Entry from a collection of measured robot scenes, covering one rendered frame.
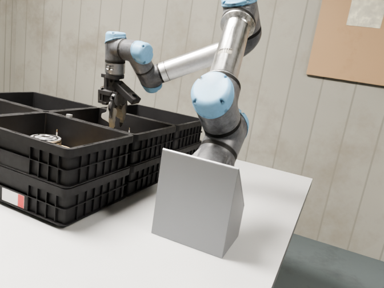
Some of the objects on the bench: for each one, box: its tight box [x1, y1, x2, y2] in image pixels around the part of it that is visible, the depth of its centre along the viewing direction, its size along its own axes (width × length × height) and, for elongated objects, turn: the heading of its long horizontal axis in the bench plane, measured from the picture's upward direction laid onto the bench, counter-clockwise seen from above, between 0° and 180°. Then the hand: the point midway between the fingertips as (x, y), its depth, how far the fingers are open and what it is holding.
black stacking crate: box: [0, 165, 130, 227], centre depth 116 cm, size 40×30×12 cm
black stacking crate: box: [123, 156, 162, 197], centre depth 143 cm, size 40×30×12 cm
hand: (118, 126), depth 141 cm, fingers open, 5 cm apart
